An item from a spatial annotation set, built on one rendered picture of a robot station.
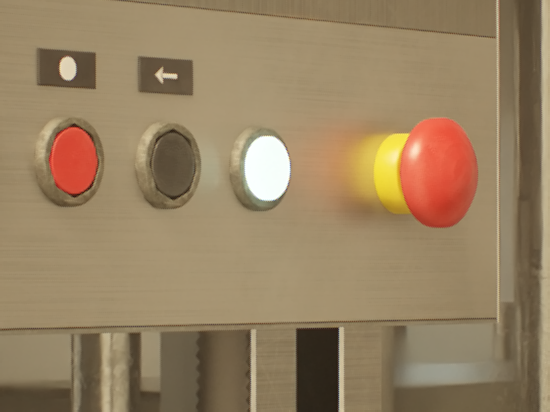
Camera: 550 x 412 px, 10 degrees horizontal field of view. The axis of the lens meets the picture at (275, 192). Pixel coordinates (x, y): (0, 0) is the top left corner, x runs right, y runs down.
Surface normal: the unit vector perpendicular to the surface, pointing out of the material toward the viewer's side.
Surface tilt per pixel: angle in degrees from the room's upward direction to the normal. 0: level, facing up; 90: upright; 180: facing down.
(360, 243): 90
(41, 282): 90
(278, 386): 90
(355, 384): 90
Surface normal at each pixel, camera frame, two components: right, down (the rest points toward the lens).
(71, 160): 0.77, -0.02
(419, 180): 0.14, 0.11
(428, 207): 0.28, 0.49
